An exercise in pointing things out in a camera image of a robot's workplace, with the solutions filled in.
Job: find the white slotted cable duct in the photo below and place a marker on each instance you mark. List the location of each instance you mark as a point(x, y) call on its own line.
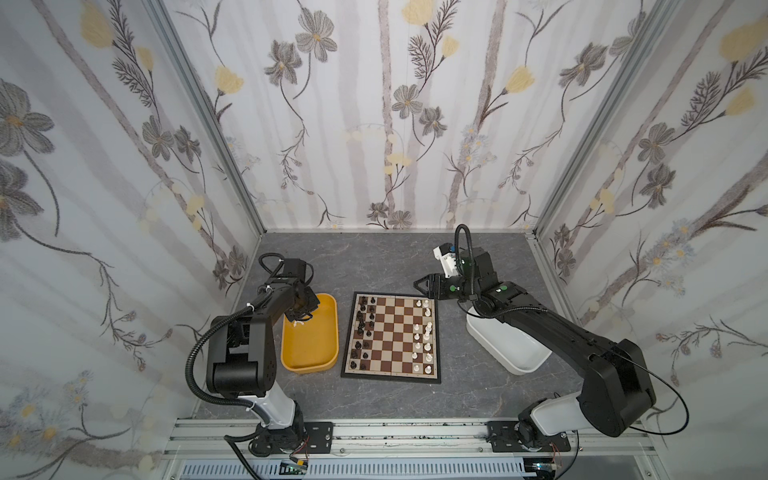
point(396, 468)

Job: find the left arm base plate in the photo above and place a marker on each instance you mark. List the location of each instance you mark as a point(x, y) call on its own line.
point(306, 439)

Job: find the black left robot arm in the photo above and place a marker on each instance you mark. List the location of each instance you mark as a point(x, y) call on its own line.
point(242, 357)

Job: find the white plastic tray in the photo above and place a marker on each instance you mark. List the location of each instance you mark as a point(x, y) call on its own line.
point(515, 350)

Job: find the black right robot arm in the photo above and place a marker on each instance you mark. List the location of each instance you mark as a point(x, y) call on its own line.
point(616, 388)

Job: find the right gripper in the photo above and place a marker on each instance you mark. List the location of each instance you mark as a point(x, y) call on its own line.
point(442, 286)

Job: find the aluminium mounting rail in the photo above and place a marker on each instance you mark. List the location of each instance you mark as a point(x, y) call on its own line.
point(396, 438)

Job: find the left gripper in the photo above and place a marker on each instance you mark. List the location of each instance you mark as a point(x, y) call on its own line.
point(306, 303)

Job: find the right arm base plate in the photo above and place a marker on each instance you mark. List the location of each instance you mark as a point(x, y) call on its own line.
point(512, 436)

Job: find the brown folding chess board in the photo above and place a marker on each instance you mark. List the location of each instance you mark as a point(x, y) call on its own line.
point(393, 337)

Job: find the yellow plastic tray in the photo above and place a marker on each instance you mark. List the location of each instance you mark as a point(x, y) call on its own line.
point(312, 346)

